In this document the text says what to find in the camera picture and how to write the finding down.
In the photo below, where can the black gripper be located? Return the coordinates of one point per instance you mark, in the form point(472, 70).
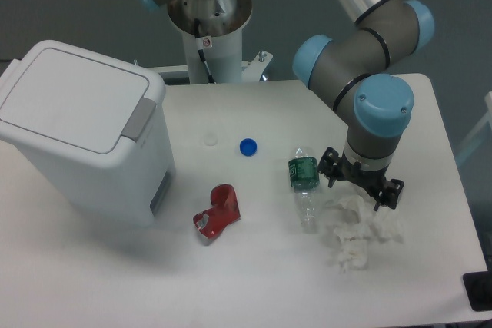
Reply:
point(385, 193)

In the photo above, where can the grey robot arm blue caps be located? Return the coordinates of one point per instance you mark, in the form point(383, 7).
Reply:
point(349, 77)

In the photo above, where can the crushed red soda can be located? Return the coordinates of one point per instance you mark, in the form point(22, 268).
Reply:
point(224, 211)

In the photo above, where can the grey trash can push button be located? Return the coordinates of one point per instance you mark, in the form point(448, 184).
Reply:
point(138, 119)

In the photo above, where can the white plastic trash can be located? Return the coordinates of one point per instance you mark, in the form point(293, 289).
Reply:
point(64, 108)

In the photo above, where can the crumpled white paper tissue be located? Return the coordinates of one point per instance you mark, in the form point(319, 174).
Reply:
point(350, 225)

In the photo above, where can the clear bottle with green label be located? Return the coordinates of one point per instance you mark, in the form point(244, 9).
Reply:
point(304, 181)

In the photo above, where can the blue bottle cap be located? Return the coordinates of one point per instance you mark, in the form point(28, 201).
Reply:
point(248, 147)

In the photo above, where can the white bottle cap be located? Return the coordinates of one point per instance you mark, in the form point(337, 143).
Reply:
point(210, 139)

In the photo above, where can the black device at table edge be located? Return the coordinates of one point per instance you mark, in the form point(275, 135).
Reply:
point(478, 289)

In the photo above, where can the white frame at right edge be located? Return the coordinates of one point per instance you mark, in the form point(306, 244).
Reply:
point(476, 136)

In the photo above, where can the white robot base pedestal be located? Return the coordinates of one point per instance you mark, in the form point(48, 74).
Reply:
point(212, 36)

